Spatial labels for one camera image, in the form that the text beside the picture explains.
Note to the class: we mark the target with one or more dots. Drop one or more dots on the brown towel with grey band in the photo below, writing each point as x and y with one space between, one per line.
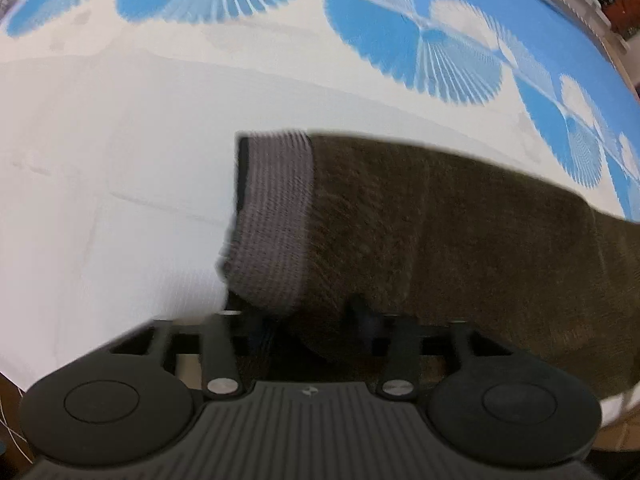
425 240

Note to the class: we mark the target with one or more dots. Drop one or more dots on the dark red cushion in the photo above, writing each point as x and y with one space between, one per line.
625 7

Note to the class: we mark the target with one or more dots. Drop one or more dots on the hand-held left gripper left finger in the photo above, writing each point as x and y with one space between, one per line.
220 355

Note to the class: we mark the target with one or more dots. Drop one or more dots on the blue and white printed bed mat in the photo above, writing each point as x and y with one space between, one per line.
150 135

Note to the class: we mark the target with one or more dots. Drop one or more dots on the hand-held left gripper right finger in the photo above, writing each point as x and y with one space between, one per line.
400 355

